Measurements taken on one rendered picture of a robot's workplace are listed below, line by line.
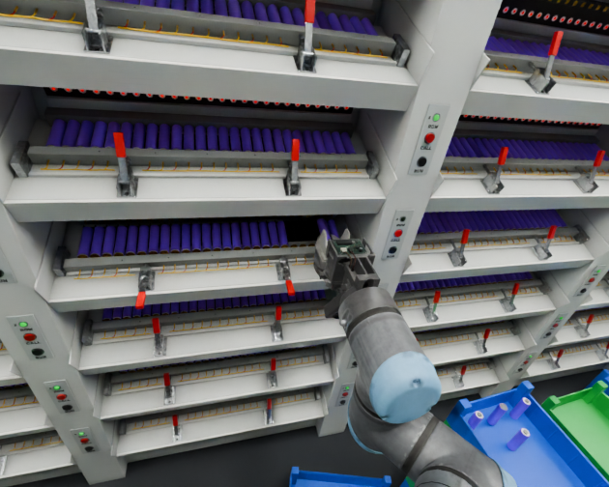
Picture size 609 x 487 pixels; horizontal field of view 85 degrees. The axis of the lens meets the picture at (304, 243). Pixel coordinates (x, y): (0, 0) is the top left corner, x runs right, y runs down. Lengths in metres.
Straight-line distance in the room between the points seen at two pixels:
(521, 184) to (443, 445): 0.58
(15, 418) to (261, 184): 0.81
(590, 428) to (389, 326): 0.83
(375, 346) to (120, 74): 0.48
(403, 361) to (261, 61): 0.45
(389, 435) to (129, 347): 0.58
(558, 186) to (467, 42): 0.46
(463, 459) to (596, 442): 0.70
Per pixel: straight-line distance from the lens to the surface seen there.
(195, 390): 1.01
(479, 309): 1.12
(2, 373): 0.94
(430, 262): 0.86
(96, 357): 0.88
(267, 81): 0.52
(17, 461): 1.28
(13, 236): 0.67
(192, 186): 0.59
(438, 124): 0.64
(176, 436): 1.18
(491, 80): 0.73
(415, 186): 0.67
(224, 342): 0.84
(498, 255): 1.00
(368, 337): 0.48
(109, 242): 0.75
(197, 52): 0.54
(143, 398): 1.02
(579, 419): 1.23
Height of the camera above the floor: 1.20
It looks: 34 degrees down
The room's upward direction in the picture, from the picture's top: 8 degrees clockwise
